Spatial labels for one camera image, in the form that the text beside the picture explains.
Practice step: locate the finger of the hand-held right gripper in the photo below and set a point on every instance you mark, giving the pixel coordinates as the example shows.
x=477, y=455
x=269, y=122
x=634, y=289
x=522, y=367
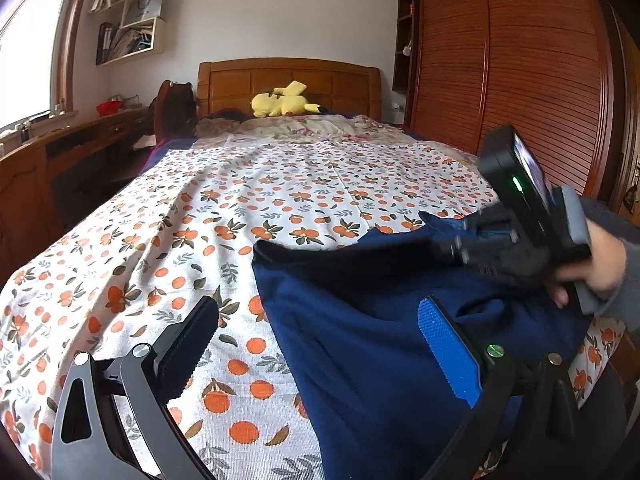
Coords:
x=457, y=252
x=480, y=224

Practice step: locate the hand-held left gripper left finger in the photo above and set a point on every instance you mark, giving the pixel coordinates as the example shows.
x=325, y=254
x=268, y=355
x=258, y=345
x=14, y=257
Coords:
x=190, y=345

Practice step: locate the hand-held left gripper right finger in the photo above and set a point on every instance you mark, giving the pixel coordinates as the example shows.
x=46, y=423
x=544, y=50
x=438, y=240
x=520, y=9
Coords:
x=450, y=350

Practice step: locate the navy blue suit jacket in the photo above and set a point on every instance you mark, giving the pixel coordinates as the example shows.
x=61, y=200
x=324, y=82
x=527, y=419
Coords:
x=360, y=335

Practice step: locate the person's right forearm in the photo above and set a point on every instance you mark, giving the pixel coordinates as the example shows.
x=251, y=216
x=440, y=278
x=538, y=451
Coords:
x=615, y=225

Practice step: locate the person's right hand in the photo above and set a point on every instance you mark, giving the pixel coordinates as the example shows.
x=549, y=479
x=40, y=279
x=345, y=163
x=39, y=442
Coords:
x=607, y=270

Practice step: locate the orange print bed sheet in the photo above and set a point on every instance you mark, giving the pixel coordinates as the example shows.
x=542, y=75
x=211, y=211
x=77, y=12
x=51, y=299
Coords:
x=150, y=240

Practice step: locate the wooden slatted wardrobe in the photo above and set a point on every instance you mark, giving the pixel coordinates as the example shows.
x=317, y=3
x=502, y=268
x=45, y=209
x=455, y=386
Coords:
x=540, y=60

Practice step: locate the person's dark pants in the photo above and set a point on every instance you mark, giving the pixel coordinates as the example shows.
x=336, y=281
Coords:
x=610, y=420

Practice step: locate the floral quilt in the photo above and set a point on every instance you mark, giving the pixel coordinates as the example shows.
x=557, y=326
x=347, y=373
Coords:
x=320, y=127

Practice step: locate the open wooden shelf unit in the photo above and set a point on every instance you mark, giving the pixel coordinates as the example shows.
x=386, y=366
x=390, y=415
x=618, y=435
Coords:
x=402, y=25

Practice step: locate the wooden desk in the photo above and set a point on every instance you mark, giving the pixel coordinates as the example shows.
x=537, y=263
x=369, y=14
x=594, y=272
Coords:
x=20, y=195

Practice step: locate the wooden headboard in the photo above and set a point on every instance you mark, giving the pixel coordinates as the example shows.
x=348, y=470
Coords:
x=300, y=80

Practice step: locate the brown chair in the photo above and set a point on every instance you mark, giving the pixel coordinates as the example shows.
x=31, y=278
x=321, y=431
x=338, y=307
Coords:
x=172, y=110

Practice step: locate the yellow plush toy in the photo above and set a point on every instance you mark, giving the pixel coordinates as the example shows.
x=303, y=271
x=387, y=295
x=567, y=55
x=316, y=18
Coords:
x=272, y=105

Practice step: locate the red bowl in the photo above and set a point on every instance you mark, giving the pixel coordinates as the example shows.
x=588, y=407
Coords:
x=109, y=108

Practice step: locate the dark binders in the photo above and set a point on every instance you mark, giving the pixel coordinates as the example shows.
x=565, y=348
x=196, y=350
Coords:
x=104, y=42

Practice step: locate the window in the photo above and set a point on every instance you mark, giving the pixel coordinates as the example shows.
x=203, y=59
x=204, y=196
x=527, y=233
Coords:
x=30, y=45

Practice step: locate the white paper bag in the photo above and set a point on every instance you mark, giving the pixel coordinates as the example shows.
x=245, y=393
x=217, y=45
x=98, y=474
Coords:
x=142, y=7

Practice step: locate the white wall shelf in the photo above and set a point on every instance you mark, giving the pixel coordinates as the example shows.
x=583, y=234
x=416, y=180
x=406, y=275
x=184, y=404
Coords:
x=157, y=35

